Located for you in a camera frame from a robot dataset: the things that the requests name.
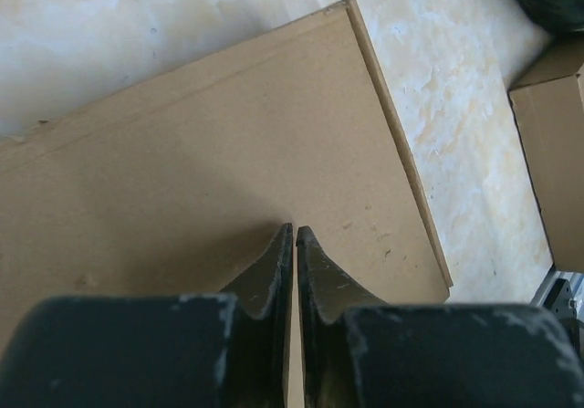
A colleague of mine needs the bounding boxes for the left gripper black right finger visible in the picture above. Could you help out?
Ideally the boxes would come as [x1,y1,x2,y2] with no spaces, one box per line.
[296,226,384,407]

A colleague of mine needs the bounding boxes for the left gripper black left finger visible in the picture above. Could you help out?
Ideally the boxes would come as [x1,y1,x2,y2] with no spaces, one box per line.
[214,223,293,407]

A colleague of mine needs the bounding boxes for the brown cardboard box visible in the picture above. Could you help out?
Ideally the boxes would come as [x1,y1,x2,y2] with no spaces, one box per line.
[1,0,452,407]

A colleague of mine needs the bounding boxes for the large flat cardboard box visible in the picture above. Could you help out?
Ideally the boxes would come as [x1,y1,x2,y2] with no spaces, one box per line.
[508,36,583,273]

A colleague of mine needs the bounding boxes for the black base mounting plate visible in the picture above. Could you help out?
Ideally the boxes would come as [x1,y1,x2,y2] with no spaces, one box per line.
[543,278,579,332]

